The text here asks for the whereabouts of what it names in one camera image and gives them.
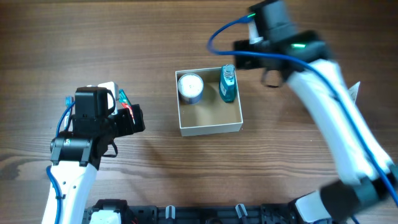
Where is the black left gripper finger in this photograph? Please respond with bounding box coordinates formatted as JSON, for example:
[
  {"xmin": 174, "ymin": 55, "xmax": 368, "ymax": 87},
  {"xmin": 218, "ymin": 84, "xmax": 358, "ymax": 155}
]
[
  {"xmin": 115, "ymin": 109, "xmax": 134, "ymax": 137},
  {"xmin": 132, "ymin": 104, "xmax": 146, "ymax": 133}
]

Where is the Colgate toothpaste tube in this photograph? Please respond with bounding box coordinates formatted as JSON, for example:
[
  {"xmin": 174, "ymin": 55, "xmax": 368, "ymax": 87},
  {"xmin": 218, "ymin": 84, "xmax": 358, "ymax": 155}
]
[{"xmin": 119, "ymin": 89, "xmax": 135, "ymax": 123}]

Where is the cotton swab round container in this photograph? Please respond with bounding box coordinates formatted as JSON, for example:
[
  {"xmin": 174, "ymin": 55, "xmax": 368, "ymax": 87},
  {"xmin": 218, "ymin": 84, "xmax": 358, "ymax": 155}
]
[{"xmin": 177, "ymin": 73, "xmax": 204, "ymax": 105}]

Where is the blue mouthwash bottle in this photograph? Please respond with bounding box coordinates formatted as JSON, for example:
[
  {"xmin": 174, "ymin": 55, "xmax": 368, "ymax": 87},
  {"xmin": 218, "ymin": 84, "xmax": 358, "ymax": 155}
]
[{"xmin": 219, "ymin": 64, "xmax": 236, "ymax": 103}]

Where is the white patterned tube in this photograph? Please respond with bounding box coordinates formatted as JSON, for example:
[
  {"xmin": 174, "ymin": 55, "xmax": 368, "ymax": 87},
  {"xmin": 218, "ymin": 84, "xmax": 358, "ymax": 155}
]
[{"xmin": 348, "ymin": 82, "xmax": 361, "ymax": 103}]

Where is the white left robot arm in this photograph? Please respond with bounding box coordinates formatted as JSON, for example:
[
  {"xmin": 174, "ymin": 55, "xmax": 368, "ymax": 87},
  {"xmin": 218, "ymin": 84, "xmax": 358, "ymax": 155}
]
[{"xmin": 42, "ymin": 86, "xmax": 146, "ymax": 223}]

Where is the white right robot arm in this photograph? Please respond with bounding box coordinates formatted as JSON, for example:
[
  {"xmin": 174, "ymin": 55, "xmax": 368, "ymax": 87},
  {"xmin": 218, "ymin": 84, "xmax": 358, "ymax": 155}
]
[{"xmin": 234, "ymin": 1, "xmax": 397, "ymax": 223}]

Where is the white cardboard box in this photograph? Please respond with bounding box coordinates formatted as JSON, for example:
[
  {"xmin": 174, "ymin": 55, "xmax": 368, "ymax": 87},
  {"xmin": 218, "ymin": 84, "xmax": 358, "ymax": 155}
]
[{"xmin": 175, "ymin": 67, "xmax": 243, "ymax": 136}]

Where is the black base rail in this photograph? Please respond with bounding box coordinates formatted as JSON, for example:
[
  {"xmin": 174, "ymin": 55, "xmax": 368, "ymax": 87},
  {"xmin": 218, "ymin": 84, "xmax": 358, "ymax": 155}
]
[{"xmin": 82, "ymin": 199, "xmax": 302, "ymax": 224}]

